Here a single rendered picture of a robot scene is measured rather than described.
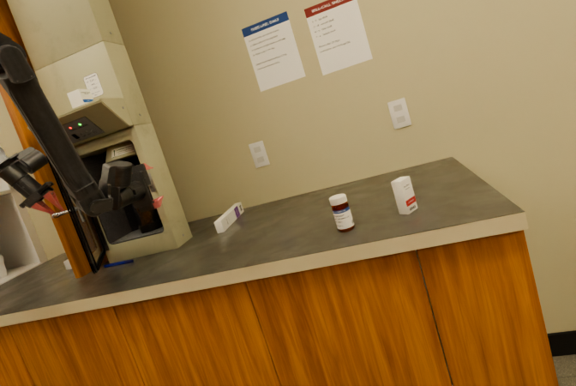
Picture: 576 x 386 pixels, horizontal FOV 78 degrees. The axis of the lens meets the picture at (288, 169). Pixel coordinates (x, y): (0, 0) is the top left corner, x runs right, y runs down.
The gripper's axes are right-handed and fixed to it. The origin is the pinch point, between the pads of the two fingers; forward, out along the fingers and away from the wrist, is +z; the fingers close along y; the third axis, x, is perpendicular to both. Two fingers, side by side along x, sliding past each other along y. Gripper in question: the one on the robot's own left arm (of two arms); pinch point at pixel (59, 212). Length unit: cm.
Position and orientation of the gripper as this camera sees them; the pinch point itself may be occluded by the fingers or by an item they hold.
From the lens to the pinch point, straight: 136.6
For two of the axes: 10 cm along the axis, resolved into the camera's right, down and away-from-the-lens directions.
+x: 3.7, 0.0, -9.3
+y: -6.6, 7.0, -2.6
